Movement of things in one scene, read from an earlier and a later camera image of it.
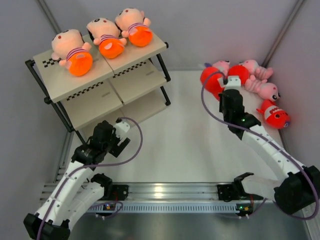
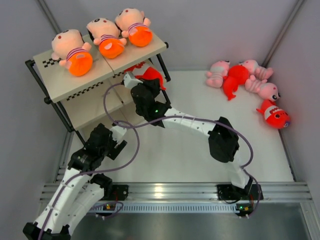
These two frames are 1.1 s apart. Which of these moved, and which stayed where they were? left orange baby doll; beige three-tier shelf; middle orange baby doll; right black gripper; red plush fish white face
Moved: right black gripper
Stayed: red plush fish white face; left orange baby doll; middle orange baby doll; beige three-tier shelf
